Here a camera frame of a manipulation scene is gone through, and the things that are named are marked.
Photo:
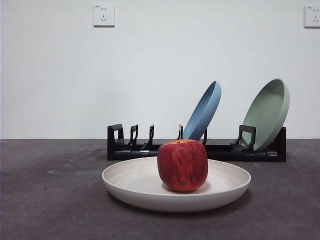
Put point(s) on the black plate rack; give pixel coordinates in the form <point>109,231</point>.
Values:
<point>225,152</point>

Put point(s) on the white wall socket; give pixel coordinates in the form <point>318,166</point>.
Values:
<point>312,16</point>
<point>104,15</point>

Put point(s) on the green plate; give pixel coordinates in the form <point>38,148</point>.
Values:
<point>268,112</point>

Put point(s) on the blue plate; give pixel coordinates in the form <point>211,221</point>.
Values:
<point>203,112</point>

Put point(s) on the pale yellow plate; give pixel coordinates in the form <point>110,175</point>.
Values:
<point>132,185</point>

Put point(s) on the red apple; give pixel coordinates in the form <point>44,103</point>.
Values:
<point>182,165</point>

